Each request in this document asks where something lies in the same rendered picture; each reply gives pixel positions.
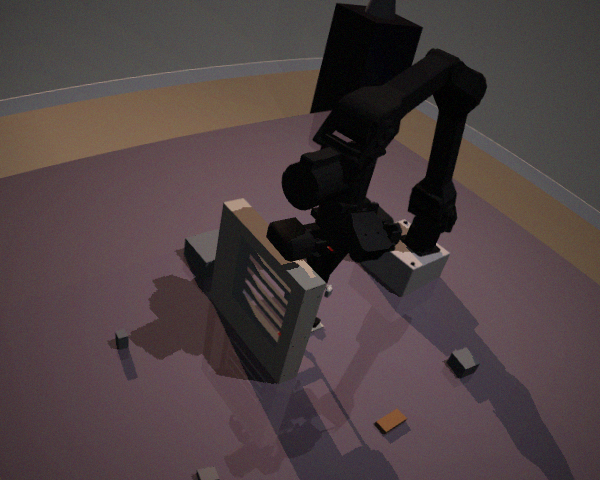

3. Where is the small brown rectangular block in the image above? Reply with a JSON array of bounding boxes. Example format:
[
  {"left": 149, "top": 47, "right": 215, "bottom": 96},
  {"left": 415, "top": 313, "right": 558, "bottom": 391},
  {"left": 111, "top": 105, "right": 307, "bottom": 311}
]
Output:
[{"left": 375, "top": 409, "right": 407, "bottom": 434}]

